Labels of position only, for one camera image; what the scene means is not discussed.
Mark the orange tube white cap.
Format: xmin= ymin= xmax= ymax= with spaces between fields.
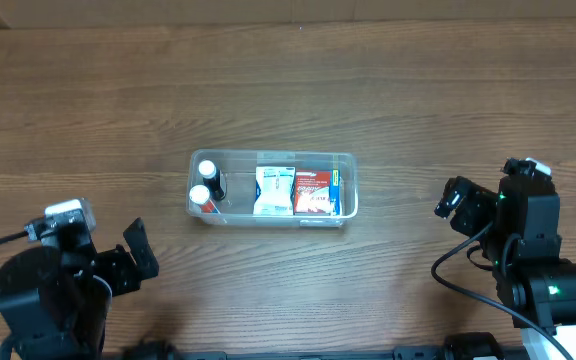
xmin=188 ymin=185 xmax=219 ymax=214

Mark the black tube white cap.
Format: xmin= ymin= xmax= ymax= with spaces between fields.
xmin=198 ymin=160 xmax=226 ymax=201

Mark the clear plastic container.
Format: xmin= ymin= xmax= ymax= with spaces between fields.
xmin=187 ymin=149 xmax=359 ymax=227

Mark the blue medicine box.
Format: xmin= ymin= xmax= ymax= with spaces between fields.
xmin=329 ymin=169 xmax=343 ymax=216

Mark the red medicine box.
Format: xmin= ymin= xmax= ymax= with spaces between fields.
xmin=294 ymin=170 xmax=333 ymax=215

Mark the white medicine box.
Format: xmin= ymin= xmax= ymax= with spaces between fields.
xmin=253 ymin=166 xmax=296 ymax=216

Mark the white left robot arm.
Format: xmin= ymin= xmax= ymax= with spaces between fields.
xmin=0 ymin=215 xmax=159 ymax=359

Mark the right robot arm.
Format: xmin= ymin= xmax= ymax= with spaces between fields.
xmin=435 ymin=175 xmax=576 ymax=359

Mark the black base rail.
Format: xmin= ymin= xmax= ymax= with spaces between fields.
xmin=117 ymin=332 xmax=534 ymax=360

